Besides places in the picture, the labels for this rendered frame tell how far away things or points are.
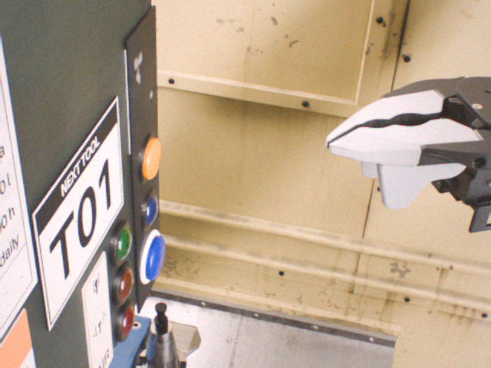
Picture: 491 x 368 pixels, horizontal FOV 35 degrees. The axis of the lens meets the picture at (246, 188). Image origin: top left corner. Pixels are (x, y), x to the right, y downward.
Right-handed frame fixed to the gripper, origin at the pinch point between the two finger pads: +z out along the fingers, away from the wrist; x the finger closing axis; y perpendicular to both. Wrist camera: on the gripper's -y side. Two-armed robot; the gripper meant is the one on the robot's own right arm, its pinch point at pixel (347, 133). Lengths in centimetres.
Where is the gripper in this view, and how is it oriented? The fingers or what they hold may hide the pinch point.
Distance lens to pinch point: 50.3
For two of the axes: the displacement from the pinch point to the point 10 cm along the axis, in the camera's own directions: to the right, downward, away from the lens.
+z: -9.6, 1.4, -2.6
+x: -2.9, -6.0, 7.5
